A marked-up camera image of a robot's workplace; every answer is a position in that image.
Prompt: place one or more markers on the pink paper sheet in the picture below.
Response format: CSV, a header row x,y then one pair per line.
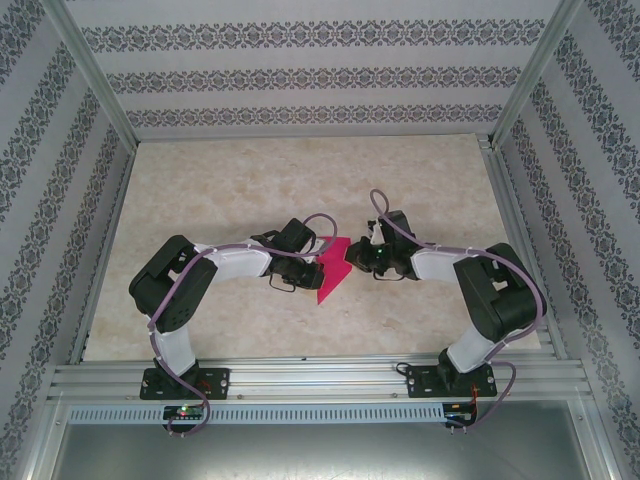
x,y
335,270

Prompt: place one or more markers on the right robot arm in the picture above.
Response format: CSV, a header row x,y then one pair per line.
x,y
435,265

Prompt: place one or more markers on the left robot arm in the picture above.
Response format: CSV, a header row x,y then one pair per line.
x,y
240,260

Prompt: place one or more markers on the grey metal sheet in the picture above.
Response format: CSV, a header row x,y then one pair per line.
x,y
320,455

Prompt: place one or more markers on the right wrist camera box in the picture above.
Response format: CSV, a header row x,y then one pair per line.
x,y
376,231

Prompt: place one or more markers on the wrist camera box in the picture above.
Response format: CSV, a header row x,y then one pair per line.
x,y
376,231
320,246

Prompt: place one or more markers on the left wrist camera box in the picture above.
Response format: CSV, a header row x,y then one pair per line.
x,y
320,246

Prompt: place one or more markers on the aluminium mounting rail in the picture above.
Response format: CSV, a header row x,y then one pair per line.
x,y
320,380

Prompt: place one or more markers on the aluminium side rail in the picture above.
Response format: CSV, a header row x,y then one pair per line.
x,y
104,250
512,225

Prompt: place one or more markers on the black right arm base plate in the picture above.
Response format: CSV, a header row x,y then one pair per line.
x,y
420,382

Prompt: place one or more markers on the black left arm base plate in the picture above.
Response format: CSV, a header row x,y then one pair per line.
x,y
217,382

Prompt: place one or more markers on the aluminium frame post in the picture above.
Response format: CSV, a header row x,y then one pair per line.
x,y
535,75
96,75

